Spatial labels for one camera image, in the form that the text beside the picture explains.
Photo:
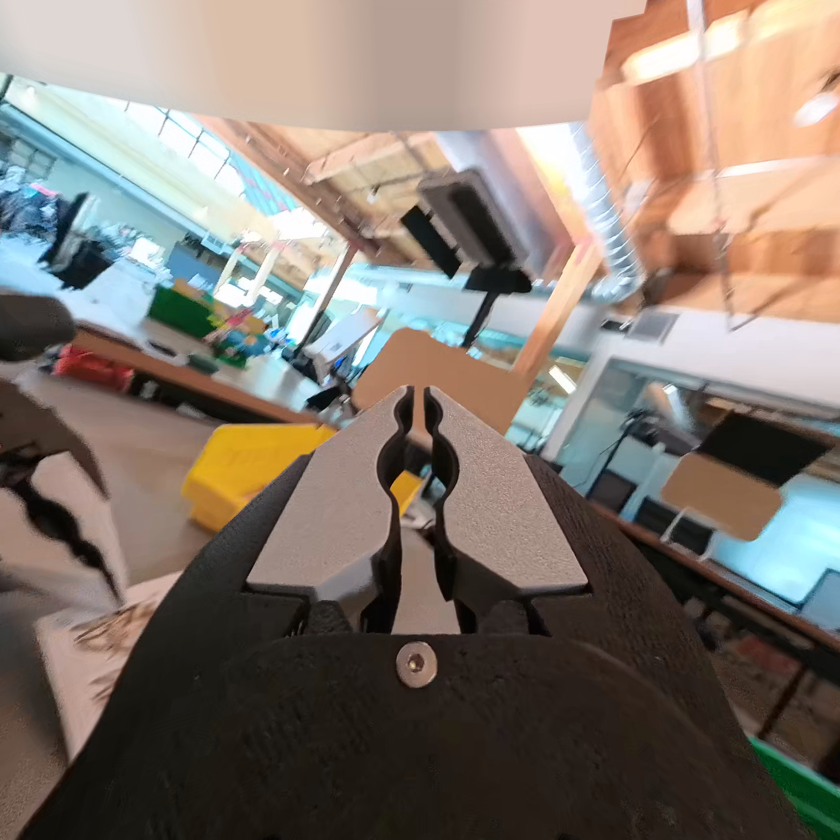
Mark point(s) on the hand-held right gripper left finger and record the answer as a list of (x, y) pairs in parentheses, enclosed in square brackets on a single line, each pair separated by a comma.
[(321, 525)]

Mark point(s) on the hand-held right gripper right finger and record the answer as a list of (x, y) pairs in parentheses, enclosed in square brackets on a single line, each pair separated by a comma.
[(512, 525)]

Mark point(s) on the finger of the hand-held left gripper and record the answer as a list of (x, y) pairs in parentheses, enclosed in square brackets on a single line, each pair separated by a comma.
[(79, 492), (33, 544)]

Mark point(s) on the yellow plastic bin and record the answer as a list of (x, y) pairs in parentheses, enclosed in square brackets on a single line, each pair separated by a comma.
[(249, 466)]

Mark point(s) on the grey desk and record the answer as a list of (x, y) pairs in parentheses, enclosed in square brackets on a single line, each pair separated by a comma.
[(144, 446)]

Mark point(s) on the red crate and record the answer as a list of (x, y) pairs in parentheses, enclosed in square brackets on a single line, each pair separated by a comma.
[(95, 367)]

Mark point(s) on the open instruction booklet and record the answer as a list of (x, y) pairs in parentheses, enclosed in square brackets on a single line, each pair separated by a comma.
[(72, 656)]

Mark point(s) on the green crate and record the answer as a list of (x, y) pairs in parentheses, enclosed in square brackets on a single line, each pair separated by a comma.
[(180, 312)]

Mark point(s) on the wooden edged work table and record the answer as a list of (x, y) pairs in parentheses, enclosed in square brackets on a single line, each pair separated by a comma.
[(197, 387)]

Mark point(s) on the black monitor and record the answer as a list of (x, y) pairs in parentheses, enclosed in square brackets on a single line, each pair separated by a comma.
[(761, 446)]

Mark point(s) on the hanging ceiling heater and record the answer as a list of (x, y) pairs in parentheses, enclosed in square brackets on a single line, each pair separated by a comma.
[(472, 223)]

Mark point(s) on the green plastic bin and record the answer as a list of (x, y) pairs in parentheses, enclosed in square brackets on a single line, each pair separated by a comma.
[(807, 794)]

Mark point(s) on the wooden support post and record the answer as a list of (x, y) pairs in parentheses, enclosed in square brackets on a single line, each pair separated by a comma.
[(558, 308)]

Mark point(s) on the white wall vent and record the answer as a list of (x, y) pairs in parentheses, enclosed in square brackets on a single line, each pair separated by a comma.
[(653, 326)]

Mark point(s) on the silver air duct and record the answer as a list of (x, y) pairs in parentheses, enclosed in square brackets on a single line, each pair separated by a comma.
[(610, 216)]

